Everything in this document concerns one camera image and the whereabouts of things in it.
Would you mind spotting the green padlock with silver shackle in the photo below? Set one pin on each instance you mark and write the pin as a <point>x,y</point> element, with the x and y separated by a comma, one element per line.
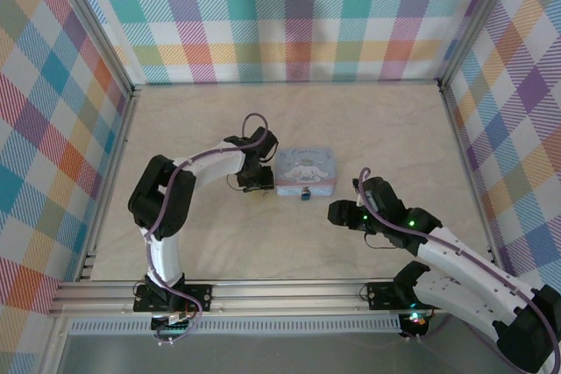
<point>306,195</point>

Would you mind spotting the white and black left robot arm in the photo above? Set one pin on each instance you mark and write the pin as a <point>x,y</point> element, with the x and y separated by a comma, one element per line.
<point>210,166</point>

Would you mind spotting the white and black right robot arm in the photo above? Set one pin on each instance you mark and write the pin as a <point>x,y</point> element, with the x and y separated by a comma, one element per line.
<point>464,260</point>

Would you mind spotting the light blue cartoon tin box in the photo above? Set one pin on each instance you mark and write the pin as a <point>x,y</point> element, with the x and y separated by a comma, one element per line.
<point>307,170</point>

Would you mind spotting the small lit circuit board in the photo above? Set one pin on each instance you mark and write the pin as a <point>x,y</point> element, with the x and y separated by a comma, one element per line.
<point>414,318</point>

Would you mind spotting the silver usb plug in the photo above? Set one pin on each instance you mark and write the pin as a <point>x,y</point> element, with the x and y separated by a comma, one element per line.
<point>176,316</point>

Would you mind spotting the grey metal sheet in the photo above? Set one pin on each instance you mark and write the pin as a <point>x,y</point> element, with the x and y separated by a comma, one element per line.
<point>285,356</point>

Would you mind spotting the thin aluminium frame rail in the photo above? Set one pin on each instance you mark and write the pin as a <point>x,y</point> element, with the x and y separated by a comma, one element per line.
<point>285,82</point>

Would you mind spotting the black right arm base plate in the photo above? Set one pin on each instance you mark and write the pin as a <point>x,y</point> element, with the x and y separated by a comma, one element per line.
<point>379,295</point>

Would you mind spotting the aluminium side frame rail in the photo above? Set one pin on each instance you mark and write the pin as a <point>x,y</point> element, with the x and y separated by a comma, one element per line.
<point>108,185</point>
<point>471,172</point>

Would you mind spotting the wide aluminium base rail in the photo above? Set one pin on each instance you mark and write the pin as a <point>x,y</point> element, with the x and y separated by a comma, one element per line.
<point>285,299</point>

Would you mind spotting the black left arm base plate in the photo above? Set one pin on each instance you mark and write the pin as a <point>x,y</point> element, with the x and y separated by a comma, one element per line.
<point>199,297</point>

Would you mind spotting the aluminium frame post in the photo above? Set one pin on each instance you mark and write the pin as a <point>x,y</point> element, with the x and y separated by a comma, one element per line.
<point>97,28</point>
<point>480,19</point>

